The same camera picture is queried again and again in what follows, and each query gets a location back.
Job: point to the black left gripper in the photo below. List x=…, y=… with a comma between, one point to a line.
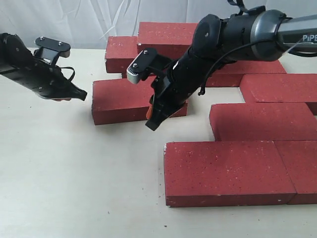
x=45, y=80

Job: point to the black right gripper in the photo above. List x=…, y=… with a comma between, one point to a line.
x=183, y=78

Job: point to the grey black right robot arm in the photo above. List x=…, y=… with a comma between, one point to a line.
x=216, y=42

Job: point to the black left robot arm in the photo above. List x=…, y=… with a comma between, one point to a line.
x=13, y=51

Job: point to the front large red brick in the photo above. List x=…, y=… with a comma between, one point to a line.
x=230, y=173

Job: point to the third row red brick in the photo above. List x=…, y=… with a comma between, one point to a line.
x=263, y=122

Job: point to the right second row brick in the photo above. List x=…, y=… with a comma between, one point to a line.
x=279, y=88

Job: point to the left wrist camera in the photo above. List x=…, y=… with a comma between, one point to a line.
x=52, y=45

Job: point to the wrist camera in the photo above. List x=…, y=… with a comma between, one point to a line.
x=52, y=45
x=147, y=62

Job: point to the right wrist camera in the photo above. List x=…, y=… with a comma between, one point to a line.
x=147, y=62

